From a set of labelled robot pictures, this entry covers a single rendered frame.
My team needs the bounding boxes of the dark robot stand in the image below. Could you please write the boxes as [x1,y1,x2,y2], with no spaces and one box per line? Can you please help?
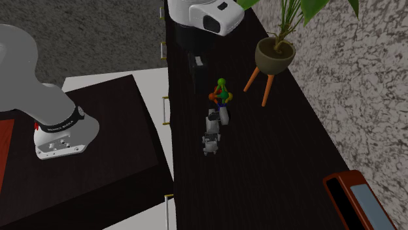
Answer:
[0,74,175,230]

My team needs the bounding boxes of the dark wooden chest of drawers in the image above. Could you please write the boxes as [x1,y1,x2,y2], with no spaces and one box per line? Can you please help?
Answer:
[159,0,351,230]

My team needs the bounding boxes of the white toy robot figure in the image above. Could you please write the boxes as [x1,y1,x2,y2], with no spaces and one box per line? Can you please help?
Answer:
[201,107,231,156]

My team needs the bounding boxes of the red-brown box with grey panel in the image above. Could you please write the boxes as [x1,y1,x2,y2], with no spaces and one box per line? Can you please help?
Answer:
[322,169,398,230]

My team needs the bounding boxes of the green plant in legged pot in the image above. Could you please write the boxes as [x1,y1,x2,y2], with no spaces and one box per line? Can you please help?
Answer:
[236,0,360,108]

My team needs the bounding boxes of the colourful ball and stick toy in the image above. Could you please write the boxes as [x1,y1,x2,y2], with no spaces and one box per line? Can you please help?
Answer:
[208,78,234,107]

